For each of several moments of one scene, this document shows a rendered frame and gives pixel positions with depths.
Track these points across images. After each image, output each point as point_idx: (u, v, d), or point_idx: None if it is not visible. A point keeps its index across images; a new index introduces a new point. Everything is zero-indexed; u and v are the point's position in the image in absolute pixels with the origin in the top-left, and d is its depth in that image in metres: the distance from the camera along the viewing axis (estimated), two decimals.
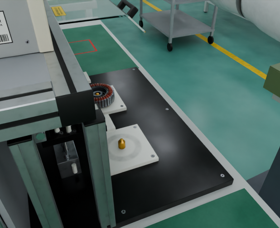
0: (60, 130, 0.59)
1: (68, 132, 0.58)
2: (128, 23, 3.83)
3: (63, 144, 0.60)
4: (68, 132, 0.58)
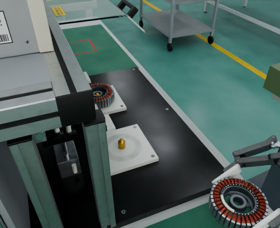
0: (60, 130, 0.59)
1: (68, 132, 0.58)
2: (128, 23, 3.83)
3: (63, 144, 0.60)
4: (68, 132, 0.58)
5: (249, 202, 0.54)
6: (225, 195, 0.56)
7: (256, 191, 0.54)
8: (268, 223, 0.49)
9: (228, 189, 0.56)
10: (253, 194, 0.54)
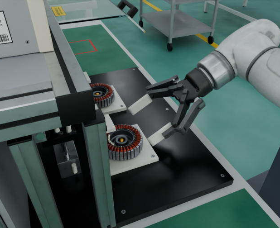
0: (60, 130, 0.59)
1: (68, 132, 0.58)
2: (128, 23, 3.83)
3: (63, 144, 0.60)
4: (68, 132, 0.58)
5: (132, 141, 0.71)
6: (115, 137, 0.72)
7: (136, 132, 0.71)
8: (161, 133, 0.64)
9: (117, 132, 0.72)
10: (133, 135, 0.70)
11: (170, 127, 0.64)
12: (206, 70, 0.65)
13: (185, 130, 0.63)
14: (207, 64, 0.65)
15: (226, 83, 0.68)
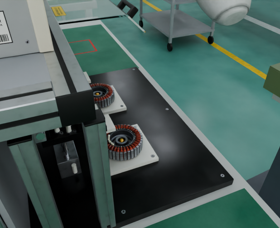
0: (60, 130, 0.59)
1: (68, 132, 0.58)
2: (128, 23, 3.83)
3: (63, 144, 0.60)
4: (68, 132, 0.58)
5: (132, 141, 0.71)
6: (115, 137, 0.72)
7: (136, 132, 0.71)
8: None
9: (117, 132, 0.72)
10: (133, 135, 0.70)
11: None
12: None
13: None
14: None
15: None
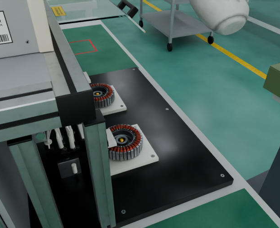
0: (64, 145, 0.62)
1: (72, 148, 0.61)
2: (128, 23, 3.83)
3: None
4: (72, 148, 0.61)
5: (132, 141, 0.71)
6: (115, 137, 0.72)
7: (136, 132, 0.71)
8: None
9: (117, 132, 0.72)
10: (133, 135, 0.70)
11: None
12: None
13: None
14: None
15: None
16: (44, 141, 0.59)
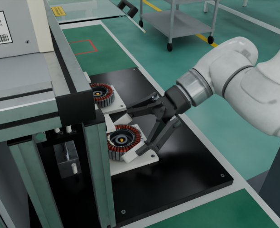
0: (60, 130, 0.59)
1: (68, 132, 0.58)
2: (128, 23, 3.83)
3: (63, 144, 0.60)
4: (68, 132, 0.58)
5: (132, 141, 0.71)
6: (115, 137, 0.72)
7: (136, 132, 0.71)
8: (135, 151, 0.65)
9: (117, 132, 0.72)
10: (133, 135, 0.70)
11: (143, 145, 0.65)
12: (184, 88, 0.66)
13: (158, 149, 0.64)
14: (185, 82, 0.66)
15: (205, 100, 0.69)
16: None
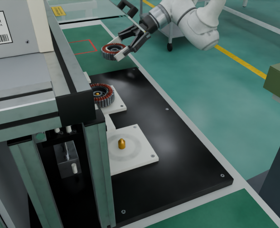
0: (60, 130, 0.59)
1: (68, 132, 0.58)
2: (128, 23, 3.83)
3: (63, 144, 0.60)
4: (68, 132, 0.58)
5: None
6: (110, 50, 1.14)
7: (123, 45, 1.12)
8: (122, 52, 1.07)
9: (112, 47, 1.14)
10: (122, 47, 1.12)
11: (127, 49, 1.07)
12: (152, 15, 1.07)
13: (136, 50, 1.06)
14: (152, 11, 1.08)
15: (166, 24, 1.11)
16: None
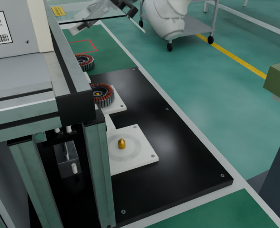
0: (60, 130, 0.59)
1: (68, 132, 0.58)
2: (128, 23, 3.83)
3: (63, 144, 0.60)
4: (68, 132, 0.58)
5: None
6: (79, 60, 1.17)
7: (90, 58, 1.13)
8: (77, 26, 0.97)
9: (81, 58, 1.16)
10: (88, 59, 1.13)
11: (82, 23, 0.97)
12: None
13: (89, 25, 0.95)
14: None
15: (130, 2, 0.97)
16: None
